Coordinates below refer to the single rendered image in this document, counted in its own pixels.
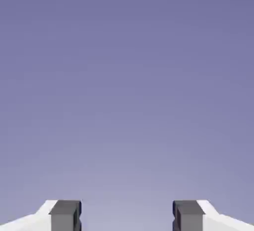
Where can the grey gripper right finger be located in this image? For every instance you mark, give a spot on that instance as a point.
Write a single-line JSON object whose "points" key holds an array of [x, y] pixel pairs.
{"points": [[191, 218]]}

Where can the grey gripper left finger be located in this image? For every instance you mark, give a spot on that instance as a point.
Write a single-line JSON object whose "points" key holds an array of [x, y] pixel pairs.
{"points": [[62, 218]]}

